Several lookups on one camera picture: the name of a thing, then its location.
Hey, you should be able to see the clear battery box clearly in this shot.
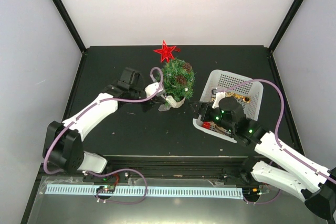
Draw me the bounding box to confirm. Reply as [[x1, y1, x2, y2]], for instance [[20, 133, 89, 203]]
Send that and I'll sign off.
[[158, 104, 171, 112]]

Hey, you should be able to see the white ball light string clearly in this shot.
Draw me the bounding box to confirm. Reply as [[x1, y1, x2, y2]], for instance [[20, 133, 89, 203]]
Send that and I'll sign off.
[[164, 68, 195, 93]]

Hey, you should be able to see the brown pine cone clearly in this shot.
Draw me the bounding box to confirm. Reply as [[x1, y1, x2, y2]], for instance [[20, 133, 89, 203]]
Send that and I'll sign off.
[[182, 62, 192, 72], [175, 75, 187, 87]]

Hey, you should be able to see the red star ornament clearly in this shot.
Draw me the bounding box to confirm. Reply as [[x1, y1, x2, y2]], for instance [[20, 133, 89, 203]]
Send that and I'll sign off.
[[153, 40, 181, 63]]

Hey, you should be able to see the silver glitter ornament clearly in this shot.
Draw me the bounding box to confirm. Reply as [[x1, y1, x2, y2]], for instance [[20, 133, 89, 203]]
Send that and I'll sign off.
[[165, 95, 177, 108]]

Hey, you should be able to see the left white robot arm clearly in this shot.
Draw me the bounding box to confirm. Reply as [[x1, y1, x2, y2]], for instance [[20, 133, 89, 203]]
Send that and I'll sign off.
[[43, 68, 164, 182]]

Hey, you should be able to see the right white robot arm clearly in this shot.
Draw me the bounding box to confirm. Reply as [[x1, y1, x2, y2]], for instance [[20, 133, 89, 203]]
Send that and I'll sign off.
[[190, 97, 335, 220]]

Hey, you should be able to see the white tree pot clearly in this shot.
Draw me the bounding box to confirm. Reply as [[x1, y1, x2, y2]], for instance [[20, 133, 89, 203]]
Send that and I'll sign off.
[[170, 97, 185, 109]]

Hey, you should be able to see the small green christmas tree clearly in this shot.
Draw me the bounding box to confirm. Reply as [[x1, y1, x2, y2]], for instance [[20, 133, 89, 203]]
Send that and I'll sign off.
[[161, 58, 195, 102]]

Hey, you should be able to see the red gift box ornament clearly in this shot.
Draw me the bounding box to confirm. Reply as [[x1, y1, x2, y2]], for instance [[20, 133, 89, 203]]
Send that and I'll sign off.
[[202, 122, 212, 129]]

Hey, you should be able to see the white perforated plastic basket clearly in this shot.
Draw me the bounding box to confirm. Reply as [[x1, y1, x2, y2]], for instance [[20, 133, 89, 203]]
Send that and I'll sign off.
[[193, 70, 264, 143]]

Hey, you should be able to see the right circuit board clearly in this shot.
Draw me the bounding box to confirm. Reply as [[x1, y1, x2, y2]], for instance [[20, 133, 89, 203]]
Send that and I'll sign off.
[[243, 187, 270, 196]]

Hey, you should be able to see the circuit board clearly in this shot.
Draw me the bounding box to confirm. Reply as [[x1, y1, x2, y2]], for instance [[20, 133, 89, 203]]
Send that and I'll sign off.
[[96, 185, 116, 194], [243, 187, 270, 196]]

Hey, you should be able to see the left circuit board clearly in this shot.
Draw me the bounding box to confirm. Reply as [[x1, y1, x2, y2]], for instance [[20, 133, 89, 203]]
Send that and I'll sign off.
[[96, 185, 116, 194]]

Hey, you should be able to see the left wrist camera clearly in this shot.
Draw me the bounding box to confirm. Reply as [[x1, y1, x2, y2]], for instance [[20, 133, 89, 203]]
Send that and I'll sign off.
[[144, 82, 165, 99]]

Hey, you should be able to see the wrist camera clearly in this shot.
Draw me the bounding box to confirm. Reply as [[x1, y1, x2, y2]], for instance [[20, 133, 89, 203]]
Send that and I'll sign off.
[[144, 82, 165, 99], [211, 89, 226, 109]]

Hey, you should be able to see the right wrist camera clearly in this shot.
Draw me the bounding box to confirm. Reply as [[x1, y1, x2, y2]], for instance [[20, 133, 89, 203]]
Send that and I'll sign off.
[[211, 89, 226, 109]]

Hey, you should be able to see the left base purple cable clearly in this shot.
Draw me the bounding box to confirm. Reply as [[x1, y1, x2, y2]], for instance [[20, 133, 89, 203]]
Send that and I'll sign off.
[[83, 168, 148, 205]]

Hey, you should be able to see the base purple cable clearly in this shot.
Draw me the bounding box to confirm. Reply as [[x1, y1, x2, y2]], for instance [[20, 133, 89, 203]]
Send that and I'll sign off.
[[83, 168, 148, 205], [244, 187, 281, 205]]

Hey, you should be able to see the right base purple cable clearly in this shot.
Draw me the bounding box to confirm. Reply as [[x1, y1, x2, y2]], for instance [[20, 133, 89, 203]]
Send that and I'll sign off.
[[244, 187, 281, 205]]

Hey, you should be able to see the white slotted cable duct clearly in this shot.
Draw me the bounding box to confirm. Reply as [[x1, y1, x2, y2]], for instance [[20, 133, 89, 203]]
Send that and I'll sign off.
[[45, 184, 243, 200]]

